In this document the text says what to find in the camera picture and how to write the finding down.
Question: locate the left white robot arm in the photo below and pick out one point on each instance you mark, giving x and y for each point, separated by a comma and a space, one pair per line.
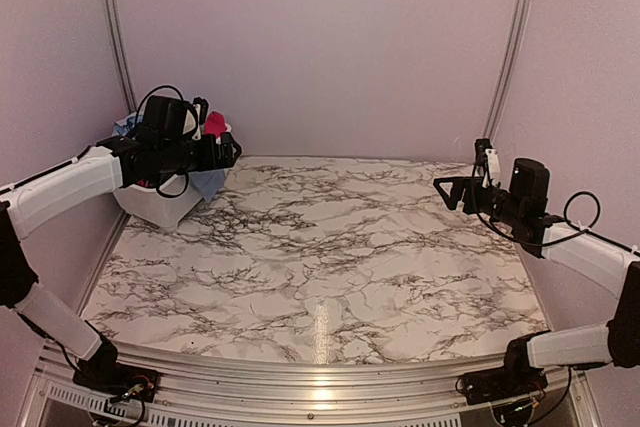
32, 202

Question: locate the front aluminium rail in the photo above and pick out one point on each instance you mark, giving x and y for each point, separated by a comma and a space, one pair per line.
203, 391

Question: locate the left aluminium frame post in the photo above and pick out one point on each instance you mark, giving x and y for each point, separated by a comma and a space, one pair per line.
118, 48

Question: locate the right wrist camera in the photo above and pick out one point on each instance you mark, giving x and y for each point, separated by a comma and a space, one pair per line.
487, 163

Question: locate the red garment in bin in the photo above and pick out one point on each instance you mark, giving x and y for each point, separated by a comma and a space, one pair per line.
215, 124

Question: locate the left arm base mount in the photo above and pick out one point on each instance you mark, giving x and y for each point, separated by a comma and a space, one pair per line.
120, 380

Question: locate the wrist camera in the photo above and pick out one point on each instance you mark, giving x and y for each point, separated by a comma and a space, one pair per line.
195, 118
487, 163

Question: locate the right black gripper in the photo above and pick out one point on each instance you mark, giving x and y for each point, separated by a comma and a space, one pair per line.
461, 184

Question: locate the right aluminium frame post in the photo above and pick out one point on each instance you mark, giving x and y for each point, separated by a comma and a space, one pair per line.
516, 33

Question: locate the dark blue garment in bin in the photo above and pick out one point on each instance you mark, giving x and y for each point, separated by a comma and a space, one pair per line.
128, 126

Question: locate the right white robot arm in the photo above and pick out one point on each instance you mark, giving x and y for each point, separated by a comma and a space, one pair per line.
609, 264

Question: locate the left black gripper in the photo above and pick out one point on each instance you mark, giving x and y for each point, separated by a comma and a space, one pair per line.
211, 159

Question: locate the white plastic laundry bin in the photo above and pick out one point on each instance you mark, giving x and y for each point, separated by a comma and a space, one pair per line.
166, 213

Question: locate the aluminium frame post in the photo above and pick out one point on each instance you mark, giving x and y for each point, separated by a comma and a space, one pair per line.
118, 48
516, 33

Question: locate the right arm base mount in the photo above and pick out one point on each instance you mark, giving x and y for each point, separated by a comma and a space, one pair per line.
498, 384

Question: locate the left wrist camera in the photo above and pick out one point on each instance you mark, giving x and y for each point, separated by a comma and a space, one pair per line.
195, 118

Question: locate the light blue button shirt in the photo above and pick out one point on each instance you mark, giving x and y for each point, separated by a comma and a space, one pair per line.
208, 183

